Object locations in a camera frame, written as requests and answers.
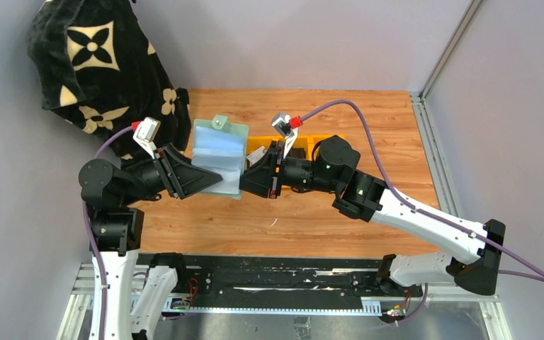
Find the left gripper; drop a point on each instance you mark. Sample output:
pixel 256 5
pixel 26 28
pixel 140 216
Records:
pixel 168 173

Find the black cards in middle bin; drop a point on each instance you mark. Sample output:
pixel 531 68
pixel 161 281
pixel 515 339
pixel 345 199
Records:
pixel 299 153

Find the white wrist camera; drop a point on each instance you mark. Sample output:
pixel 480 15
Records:
pixel 144 133
pixel 287 127

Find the black floral patterned blanket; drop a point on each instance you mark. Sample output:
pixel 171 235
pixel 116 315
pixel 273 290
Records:
pixel 100 73

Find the right yellow plastic bin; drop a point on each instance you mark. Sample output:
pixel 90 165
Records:
pixel 314 140

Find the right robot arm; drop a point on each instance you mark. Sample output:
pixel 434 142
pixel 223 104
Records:
pixel 468 257

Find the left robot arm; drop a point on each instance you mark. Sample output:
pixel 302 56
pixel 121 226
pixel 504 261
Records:
pixel 115 236

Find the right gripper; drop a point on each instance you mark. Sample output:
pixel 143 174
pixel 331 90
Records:
pixel 275 170

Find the left yellow plastic bin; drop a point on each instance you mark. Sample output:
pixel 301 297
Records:
pixel 255 142

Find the middle yellow plastic bin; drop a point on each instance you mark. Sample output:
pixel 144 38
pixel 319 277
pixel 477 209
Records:
pixel 300 142

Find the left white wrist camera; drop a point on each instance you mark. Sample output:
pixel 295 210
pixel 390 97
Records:
pixel 144 133

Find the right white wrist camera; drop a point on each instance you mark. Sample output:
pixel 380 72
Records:
pixel 287 127

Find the green leather card holder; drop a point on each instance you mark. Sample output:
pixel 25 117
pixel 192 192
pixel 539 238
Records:
pixel 220 146

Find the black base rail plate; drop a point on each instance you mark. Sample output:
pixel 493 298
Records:
pixel 283 283

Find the silver cards in left bin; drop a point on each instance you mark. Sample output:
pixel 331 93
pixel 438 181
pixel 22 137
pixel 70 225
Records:
pixel 255 156

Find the yellow plastic bin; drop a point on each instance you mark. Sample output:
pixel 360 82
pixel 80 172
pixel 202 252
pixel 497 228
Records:
pixel 300 142
pixel 255 142
pixel 314 140

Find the aluminium frame rail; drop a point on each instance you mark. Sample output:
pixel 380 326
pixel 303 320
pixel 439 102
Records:
pixel 425 122

